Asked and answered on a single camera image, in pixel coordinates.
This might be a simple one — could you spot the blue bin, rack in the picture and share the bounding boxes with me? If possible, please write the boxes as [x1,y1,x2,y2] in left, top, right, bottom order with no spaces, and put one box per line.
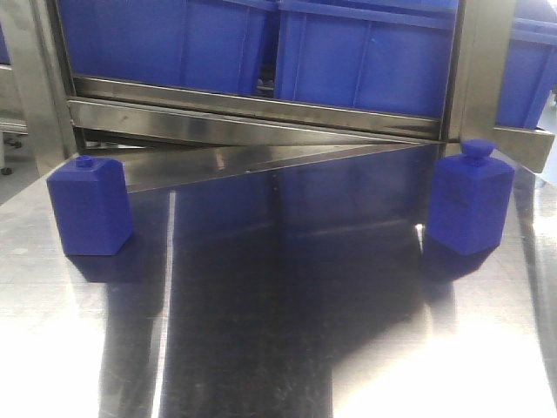
[58,1,277,96]
[496,18,556,130]
[274,1,456,118]

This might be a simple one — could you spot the stainless steel shelf rack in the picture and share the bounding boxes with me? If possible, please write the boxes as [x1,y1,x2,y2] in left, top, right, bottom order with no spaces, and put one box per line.
[1,1,556,175]

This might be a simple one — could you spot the blue bin, rack left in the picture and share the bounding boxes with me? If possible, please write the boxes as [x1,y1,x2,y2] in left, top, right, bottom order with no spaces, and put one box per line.
[58,1,277,96]

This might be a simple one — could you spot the blue bin, rack middle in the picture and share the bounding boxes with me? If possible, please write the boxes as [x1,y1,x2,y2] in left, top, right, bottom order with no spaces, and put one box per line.
[274,1,456,118]

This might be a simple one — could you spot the blue bin, rack right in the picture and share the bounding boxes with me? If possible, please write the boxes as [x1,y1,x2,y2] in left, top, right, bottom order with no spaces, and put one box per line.
[496,18,556,130]

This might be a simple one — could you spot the blue bottle part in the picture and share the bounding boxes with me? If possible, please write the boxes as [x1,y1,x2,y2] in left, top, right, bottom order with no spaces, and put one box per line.
[46,155,132,256]
[426,138,515,255]

